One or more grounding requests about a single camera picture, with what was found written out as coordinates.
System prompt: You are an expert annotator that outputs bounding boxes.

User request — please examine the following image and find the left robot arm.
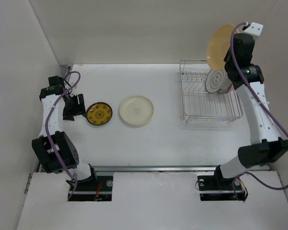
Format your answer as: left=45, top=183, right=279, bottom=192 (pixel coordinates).
left=32, top=76, right=98, bottom=190

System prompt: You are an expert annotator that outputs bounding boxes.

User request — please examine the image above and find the white patterned plate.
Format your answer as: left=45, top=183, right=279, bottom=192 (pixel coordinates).
left=205, top=69, right=226, bottom=93

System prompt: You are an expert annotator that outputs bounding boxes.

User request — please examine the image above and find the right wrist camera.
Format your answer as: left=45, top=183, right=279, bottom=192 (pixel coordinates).
left=242, top=22, right=264, bottom=38

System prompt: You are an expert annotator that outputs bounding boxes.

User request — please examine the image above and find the wire dish rack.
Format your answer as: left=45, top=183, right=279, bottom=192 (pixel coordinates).
left=180, top=59, right=243, bottom=123

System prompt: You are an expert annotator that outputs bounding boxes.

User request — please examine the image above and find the front aluminium rail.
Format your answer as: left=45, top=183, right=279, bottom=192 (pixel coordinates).
left=93, top=166, right=216, bottom=172

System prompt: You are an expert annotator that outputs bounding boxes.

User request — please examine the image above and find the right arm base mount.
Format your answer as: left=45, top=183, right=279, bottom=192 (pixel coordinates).
left=195, top=175, right=249, bottom=202

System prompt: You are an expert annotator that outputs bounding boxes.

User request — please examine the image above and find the cream white plate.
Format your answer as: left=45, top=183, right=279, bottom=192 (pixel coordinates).
left=119, top=95, right=154, bottom=126

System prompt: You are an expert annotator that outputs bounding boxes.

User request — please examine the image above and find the yellow wooden plate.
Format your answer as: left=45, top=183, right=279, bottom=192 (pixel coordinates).
left=206, top=24, right=235, bottom=70

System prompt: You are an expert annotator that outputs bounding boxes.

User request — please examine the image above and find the small brown plate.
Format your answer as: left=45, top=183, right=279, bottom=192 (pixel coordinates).
left=85, top=102, right=113, bottom=126

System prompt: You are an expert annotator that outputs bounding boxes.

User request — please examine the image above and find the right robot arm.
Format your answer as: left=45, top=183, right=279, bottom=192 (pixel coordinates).
left=213, top=33, right=288, bottom=189

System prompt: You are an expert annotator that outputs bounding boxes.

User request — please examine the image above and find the pink rimmed plate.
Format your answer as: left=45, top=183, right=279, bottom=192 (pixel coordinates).
left=217, top=77, right=232, bottom=93

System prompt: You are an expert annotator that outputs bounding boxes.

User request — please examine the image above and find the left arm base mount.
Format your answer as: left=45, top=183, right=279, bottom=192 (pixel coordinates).
left=66, top=175, right=113, bottom=202

